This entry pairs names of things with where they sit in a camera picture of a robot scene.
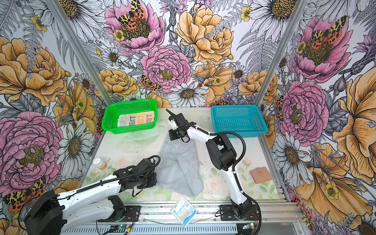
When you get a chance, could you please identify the plain grey towel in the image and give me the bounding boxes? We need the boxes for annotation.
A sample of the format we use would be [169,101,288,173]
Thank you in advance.
[156,136,203,198]

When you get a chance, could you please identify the grey patterned towel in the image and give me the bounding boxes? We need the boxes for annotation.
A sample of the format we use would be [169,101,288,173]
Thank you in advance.
[117,111,155,127]

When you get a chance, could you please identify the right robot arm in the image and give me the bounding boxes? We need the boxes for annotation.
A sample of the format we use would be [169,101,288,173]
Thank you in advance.
[167,110,254,220]

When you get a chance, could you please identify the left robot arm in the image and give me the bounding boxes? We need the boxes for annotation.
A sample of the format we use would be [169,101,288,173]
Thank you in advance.
[24,155,161,235]

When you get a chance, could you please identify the small orange cap bottle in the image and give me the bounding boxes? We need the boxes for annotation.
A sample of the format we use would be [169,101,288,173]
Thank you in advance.
[92,158,107,170]

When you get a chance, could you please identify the white blue packet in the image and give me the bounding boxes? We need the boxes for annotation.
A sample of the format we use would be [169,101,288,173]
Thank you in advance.
[170,196,198,227]

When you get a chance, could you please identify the green plastic basket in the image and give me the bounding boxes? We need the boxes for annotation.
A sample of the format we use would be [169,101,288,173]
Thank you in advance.
[101,99,158,134]

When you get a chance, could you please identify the teal plastic basket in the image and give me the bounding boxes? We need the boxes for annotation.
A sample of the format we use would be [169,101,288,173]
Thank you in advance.
[211,105,268,138]

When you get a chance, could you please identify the brown square patch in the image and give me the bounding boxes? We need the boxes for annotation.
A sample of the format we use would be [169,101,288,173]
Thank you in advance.
[250,166,272,184]

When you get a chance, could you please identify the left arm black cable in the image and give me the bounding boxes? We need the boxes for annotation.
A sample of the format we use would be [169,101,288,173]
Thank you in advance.
[17,155,161,233]

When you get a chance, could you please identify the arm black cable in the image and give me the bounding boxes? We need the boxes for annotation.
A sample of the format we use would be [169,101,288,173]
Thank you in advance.
[167,110,262,235]
[17,155,161,233]

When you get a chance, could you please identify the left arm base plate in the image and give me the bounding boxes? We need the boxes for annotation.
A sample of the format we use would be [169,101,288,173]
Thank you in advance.
[99,206,141,222]

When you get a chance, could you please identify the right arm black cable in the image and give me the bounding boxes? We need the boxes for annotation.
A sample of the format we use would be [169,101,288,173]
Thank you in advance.
[167,110,262,235]

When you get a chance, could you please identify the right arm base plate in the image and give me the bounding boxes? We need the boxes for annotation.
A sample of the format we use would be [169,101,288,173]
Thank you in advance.
[219,204,260,221]

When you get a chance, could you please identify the left aluminium frame post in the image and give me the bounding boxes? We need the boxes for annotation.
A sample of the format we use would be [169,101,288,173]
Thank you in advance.
[46,1,113,106]

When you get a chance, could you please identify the aluminium frame post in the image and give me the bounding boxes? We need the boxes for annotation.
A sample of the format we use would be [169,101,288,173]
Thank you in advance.
[46,1,113,106]
[252,0,309,111]

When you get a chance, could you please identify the aluminium front rail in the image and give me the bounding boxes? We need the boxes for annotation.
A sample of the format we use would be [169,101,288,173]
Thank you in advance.
[52,201,306,225]

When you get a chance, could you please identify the right aluminium frame post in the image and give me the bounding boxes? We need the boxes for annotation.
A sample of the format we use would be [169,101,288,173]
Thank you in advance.
[252,0,309,111]

